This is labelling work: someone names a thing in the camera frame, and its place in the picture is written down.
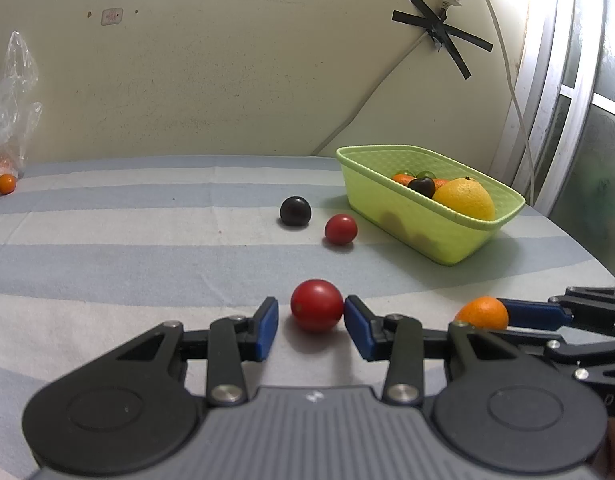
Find dark purple tomato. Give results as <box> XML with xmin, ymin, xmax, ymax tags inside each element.
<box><xmin>407</xmin><ymin>177</ymin><xmax>437</xmax><ymax>198</ymax></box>
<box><xmin>279</xmin><ymin>196</ymin><xmax>312</xmax><ymax>228</ymax></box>

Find striped bed sheet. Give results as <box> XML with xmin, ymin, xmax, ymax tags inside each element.
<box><xmin>0</xmin><ymin>156</ymin><xmax>615</xmax><ymax>479</ymax></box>

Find large yellow grapefruit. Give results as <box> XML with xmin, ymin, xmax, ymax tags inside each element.
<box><xmin>432</xmin><ymin>177</ymin><xmax>495</xmax><ymax>221</ymax></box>

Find window frame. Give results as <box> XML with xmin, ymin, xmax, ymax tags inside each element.
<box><xmin>486</xmin><ymin>0</ymin><xmax>615</xmax><ymax>221</ymax></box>

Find orange mandarin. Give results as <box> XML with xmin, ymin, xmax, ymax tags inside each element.
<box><xmin>433</xmin><ymin>179</ymin><xmax>447</xmax><ymax>190</ymax></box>
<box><xmin>392</xmin><ymin>174</ymin><xmax>415</xmax><ymax>186</ymax></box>
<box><xmin>454</xmin><ymin>296</ymin><xmax>509</xmax><ymax>330</ymax></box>

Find white wall cable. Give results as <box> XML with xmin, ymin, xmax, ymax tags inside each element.
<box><xmin>309</xmin><ymin>0</ymin><xmax>539</xmax><ymax>201</ymax></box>

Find clear plastic bag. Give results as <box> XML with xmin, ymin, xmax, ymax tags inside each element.
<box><xmin>0</xmin><ymin>30</ymin><xmax>42</xmax><ymax>177</ymax></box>

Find red cherry tomato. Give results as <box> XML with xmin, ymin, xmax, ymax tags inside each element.
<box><xmin>290</xmin><ymin>278</ymin><xmax>344</xmax><ymax>333</ymax></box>

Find small orange tomato by bag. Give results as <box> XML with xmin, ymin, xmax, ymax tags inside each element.
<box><xmin>0</xmin><ymin>174</ymin><xmax>18</xmax><ymax>195</ymax></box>

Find black tape cross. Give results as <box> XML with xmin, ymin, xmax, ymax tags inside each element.
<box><xmin>392</xmin><ymin>0</ymin><xmax>493</xmax><ymax>79</ymax></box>

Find green tomato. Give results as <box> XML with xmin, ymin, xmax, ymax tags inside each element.
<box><xmin>415</xmin><ymin>170</ymin><xmax>437</xmax><ymax>180</ymax></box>

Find green plastic basket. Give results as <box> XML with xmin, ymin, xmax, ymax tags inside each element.
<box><xmin>336</xmin><ymin>144</ymin><xmax>525</xmax><ymax>266</ymax></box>

